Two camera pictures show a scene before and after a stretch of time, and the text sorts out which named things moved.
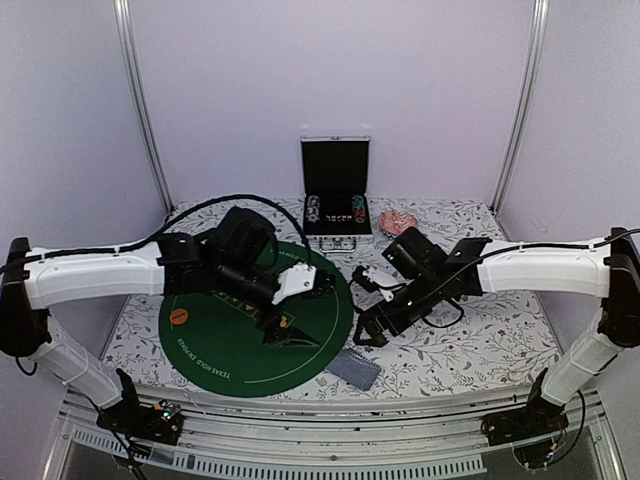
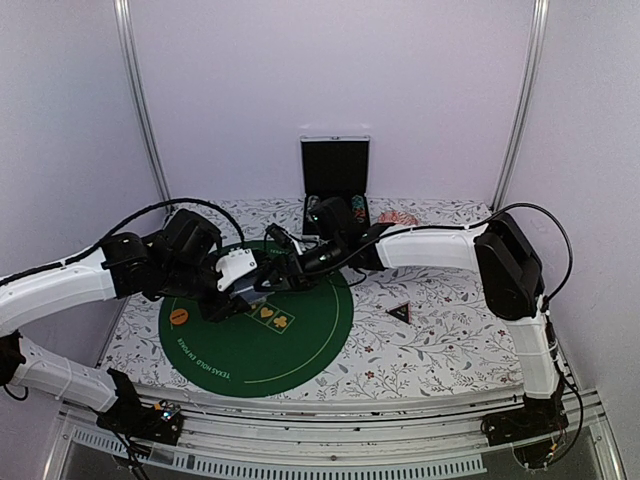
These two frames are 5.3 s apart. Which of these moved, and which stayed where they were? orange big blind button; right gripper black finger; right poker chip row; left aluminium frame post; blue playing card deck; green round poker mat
Moved: right gripper black finger; blue playing card deck
Stayed: green round poker mat; left aluminium frame post; right poker chip row; orange big blind button
